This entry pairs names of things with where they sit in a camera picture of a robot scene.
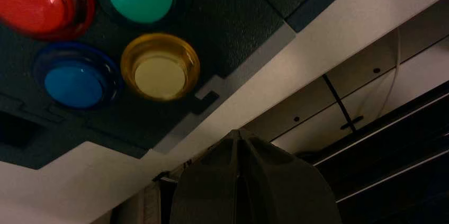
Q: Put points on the dark teal grey task box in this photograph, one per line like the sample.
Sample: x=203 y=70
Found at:
x=228 y=12

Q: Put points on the blue round push button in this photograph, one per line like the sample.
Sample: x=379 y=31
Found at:
x=73 y=85

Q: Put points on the black metal frame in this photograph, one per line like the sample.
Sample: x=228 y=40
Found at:
x=403 y=138

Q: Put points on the red round push button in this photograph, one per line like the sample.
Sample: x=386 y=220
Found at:
x=31 y=1

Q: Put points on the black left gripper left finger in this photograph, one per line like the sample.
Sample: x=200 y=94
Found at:
x=207 y=194

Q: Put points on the yellow round push button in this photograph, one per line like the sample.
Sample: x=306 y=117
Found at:
x=159 y=76

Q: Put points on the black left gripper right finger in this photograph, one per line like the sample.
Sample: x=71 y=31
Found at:
x=280 y=194

